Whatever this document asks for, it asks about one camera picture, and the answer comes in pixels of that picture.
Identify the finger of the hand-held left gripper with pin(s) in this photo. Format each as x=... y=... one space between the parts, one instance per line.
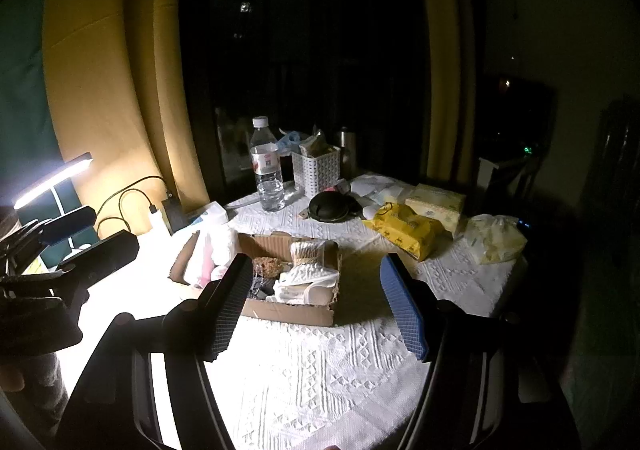
x=110 y=250
x=70 y=222

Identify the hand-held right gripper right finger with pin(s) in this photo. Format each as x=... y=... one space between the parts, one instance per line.
x=405 y=305

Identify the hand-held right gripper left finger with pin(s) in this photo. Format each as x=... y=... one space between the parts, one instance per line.
x=230 y=300

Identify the white fluffy plush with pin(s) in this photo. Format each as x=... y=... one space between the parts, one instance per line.
x=227 y=242

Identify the white grey sock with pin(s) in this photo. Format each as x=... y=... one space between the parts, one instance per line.
x=290 y=292

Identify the cardboard box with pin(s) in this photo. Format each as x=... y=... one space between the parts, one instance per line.
x=290 y=312

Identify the white knitted sock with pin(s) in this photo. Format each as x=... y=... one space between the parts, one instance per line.
x=310 y=275

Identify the beige striped sock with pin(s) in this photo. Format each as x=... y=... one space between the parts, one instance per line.
x=307 y=252

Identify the person's left forearm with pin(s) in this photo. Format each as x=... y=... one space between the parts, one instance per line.
x=40 y=380

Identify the dark grey sock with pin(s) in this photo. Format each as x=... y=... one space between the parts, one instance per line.
x=260 y=289

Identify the desk lamp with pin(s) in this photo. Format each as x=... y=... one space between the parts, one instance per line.
x=55 y=180

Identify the white power bank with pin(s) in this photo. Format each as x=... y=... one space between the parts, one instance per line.
x=160 y=222

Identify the yellow wet wipes pack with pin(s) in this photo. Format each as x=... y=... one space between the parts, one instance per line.
x=405 y=230

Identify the black charger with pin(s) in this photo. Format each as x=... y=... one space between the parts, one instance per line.
x=175 y=212

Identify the white tissue pack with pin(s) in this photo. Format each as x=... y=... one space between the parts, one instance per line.
x=212 y=215

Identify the pale yellow tissue box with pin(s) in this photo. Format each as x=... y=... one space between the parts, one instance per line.
x=435 y=202

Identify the pale yellow plastic packet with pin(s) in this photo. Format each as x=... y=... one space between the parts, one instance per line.
x=495 y=237

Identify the white plastic packets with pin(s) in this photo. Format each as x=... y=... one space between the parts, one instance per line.
x=380 y=187

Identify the black round case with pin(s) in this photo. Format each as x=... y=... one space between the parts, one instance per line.
x=330 y=207

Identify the clear water bottle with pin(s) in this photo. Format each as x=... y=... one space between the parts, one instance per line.
x=267 y=170

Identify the yellow curtain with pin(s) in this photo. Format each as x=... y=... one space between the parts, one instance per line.
x=110 y=80
x=445 y=80

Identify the white woven basket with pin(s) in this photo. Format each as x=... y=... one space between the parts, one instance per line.
x=315 y=175

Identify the white chair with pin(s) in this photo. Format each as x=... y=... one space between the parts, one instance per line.
x=487 y=170

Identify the metal flask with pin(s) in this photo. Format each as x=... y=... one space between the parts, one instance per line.
x=345 y=150

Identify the blue plastic bag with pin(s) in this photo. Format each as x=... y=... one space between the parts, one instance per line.
x=290 y=140

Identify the brown paper packet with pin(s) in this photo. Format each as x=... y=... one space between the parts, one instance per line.
x=315 y=145

